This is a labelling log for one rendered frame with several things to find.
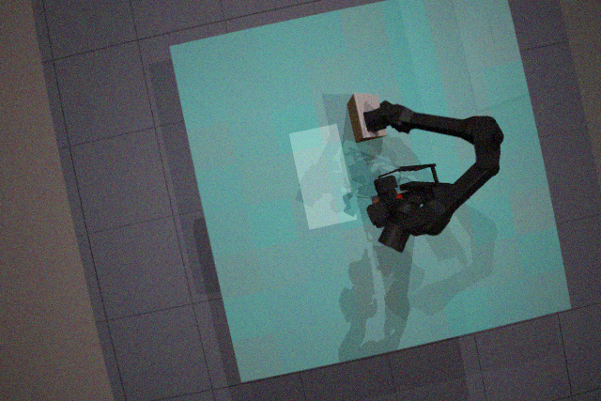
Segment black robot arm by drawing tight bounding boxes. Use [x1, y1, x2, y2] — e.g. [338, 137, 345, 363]
[363, 100, 504, 253]

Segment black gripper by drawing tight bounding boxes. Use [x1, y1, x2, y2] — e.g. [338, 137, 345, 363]
[374, 176, 407, 223]

